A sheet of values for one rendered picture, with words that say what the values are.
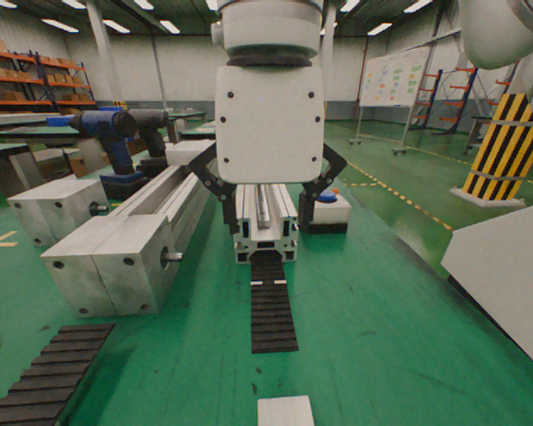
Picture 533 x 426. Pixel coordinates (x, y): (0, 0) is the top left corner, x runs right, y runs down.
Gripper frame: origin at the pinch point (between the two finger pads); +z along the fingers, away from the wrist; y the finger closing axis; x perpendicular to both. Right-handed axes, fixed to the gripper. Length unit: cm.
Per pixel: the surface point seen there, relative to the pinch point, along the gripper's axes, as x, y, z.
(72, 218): 12.5, -33.3, 5.5
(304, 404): -15.0, 1.8, 8.2
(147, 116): 55, -35, -9
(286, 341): -8.1, 1.5, 11.0
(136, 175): 36.1, -33.0, 4.8
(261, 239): 5.7, -0.6, 6.7
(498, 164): 192, 256, 45
